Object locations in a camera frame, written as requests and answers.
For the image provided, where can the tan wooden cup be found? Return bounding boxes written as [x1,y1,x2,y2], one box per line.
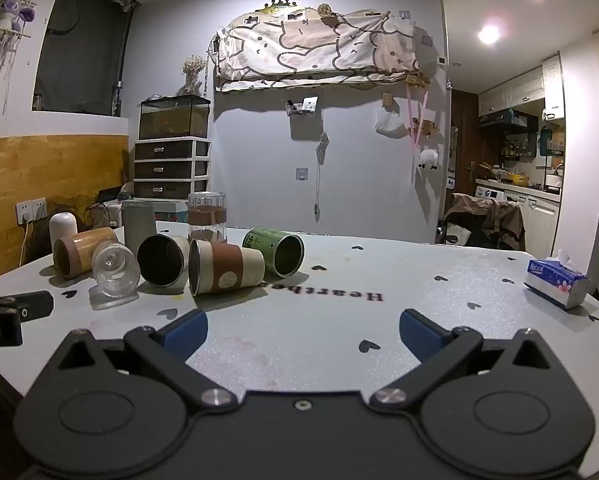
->
[54,227,119,280]

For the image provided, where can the glass fish tank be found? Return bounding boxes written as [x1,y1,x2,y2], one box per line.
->
[138,94,212,141]

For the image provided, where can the blue and white tissue pack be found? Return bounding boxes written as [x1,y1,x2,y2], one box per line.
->
[523,249,591,310]

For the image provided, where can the white wall power outlet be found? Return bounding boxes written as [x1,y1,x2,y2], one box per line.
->
[15,197,48,225]

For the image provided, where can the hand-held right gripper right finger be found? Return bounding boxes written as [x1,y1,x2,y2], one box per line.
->
[370,308,555,415]

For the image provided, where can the glass cup with brown sleeve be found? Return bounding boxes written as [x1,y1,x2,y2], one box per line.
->
[187,191,228,244]

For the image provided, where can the green cup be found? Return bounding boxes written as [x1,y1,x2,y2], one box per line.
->
[242,226,305,278]

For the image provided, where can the cream cup with brown sleeve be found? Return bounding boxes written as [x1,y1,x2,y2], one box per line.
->
[188,238,266,296]

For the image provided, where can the small wall shelf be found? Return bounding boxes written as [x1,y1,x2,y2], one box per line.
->
[285,95,319,118]

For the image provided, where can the pink hanging ribbons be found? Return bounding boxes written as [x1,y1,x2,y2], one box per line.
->
[406,84,429,184]

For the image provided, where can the gold crown wall ornament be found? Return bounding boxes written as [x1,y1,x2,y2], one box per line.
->
[256,0,301,15]

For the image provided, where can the air conditioner with printed cover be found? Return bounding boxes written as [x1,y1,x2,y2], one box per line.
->
[214,8,423,93]

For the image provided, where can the round ceiling light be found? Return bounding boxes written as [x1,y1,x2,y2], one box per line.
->
[477,22,503,47]

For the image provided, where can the chair draped with brown clothing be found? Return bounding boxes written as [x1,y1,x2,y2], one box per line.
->
[440,192,527,251]

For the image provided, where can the white cup with dark inside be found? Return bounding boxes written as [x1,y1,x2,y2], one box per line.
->
[136,233,191,289]

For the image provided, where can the white hanging bag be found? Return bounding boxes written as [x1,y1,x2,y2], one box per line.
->
[374,107,411,139]

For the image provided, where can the grey cup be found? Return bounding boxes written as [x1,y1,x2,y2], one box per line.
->
[121,199,157,249]

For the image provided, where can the dried flower bouquet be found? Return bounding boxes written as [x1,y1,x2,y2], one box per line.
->
[182,54,208,96]

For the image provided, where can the dark plastic drawer unit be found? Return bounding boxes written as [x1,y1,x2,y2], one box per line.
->
[133,137,212,200]

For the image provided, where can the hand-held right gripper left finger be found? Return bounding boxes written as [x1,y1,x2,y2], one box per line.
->
[54,308,238,416]

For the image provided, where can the dark wooden door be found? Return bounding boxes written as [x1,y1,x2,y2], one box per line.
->
[450,89,480,196]

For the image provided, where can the clear glass cup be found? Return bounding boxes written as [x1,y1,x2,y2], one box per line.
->
[92,241,142,297]

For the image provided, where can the white rounded humidifier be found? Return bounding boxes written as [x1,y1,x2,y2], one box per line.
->
[48,212,79,252]

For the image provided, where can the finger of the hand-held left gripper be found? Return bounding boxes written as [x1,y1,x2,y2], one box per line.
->
[0,290,55,322]

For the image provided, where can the dark window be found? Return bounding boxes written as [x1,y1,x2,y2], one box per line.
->
[32,0,141,118]

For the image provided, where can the purple plush toy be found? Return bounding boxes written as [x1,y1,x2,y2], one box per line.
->
[0,0,37,32]

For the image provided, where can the white kitchen wall cabinets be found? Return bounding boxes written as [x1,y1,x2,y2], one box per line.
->
[477,52,566,121]

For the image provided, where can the white storage box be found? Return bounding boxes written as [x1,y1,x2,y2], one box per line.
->
[152,198,191,224]

